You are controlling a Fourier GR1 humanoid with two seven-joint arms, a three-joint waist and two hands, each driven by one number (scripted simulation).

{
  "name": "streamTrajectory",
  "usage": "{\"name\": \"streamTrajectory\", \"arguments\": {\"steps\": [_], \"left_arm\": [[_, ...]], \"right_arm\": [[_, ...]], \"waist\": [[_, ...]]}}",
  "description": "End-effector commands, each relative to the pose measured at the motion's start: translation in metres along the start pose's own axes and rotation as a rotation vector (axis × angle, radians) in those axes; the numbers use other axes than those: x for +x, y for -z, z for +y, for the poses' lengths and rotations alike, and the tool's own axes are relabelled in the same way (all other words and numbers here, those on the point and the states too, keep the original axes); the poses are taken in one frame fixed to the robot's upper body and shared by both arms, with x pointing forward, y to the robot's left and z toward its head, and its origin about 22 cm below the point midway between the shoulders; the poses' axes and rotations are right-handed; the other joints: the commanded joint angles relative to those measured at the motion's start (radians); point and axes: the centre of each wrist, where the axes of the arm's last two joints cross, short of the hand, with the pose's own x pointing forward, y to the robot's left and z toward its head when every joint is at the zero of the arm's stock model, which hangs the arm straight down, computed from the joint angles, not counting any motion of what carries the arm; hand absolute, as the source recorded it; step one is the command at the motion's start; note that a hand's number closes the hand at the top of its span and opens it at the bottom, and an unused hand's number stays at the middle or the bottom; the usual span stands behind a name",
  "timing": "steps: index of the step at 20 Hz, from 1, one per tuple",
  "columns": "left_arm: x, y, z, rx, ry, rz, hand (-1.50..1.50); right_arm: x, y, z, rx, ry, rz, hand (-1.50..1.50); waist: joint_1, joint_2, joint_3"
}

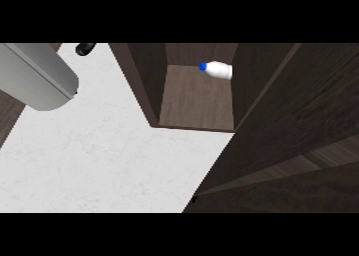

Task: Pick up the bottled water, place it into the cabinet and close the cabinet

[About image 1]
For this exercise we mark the dark wooden cabinet door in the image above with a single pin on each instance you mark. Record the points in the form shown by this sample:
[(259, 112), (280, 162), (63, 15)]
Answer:
[(295, 133)]

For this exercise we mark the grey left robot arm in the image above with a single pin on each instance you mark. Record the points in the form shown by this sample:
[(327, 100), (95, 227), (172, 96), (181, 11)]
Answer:
[(32, 75)]

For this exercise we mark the white bottle with blue cap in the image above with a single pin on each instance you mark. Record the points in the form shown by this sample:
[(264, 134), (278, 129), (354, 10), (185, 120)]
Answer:
[(219, 69)]

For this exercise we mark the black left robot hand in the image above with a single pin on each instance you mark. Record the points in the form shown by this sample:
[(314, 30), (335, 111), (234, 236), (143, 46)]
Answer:
[(85, 48)]

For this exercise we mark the dark wooden cabinet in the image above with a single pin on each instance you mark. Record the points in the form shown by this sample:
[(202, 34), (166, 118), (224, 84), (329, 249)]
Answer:
[(194, 100)]

